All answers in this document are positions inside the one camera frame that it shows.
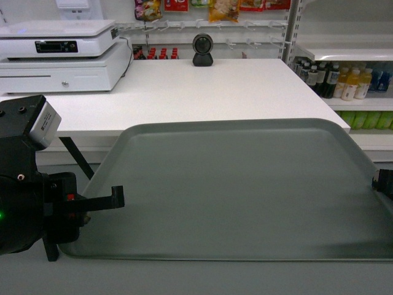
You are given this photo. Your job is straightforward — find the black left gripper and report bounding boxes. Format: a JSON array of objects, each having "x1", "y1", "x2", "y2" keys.
[{"x1": 44, "y1": 172, "x2": 125, "y2": 244}]

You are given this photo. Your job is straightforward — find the white cash drawer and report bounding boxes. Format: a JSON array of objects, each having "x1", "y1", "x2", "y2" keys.
[{"x1": 1, "y1": 38, "x2": 133, "y2": 93}]

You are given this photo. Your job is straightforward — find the black power cable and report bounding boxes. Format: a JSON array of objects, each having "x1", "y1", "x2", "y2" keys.
[{"x1": 118, "y1": 36, "x2": 134, "y2": 77}]

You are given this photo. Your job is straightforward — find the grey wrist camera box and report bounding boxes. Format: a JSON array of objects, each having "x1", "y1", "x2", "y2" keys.
[{"x1": 28, "y1": 101, "x2": 61, "y2": 151}]

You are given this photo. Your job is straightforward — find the white checkout scale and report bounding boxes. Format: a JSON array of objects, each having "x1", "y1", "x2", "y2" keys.
[{"x1": 1, "y1": 20, "x2": 119, "y2": 59}]

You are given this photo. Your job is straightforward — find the black barcode scanner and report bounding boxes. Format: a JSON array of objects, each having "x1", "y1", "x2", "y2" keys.
[{"x1": 192, "y1": 33, "x2": 214, "y2": 67}]

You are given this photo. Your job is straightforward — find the grey plastic tray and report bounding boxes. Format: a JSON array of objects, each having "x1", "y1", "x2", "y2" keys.
[{"x1": 60, "y1": 119, "x2": 392, "y2": 261}]

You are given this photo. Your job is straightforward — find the yellow snack bag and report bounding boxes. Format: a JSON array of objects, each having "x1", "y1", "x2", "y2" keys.
[{"x1": 208, "y1": 0, "x2": 240, "y2": 23}]

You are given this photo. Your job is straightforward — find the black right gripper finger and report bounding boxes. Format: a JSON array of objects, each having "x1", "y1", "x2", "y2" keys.
[{"x1": 372, "y1": 169, "x2": 393, "y2": 200}]

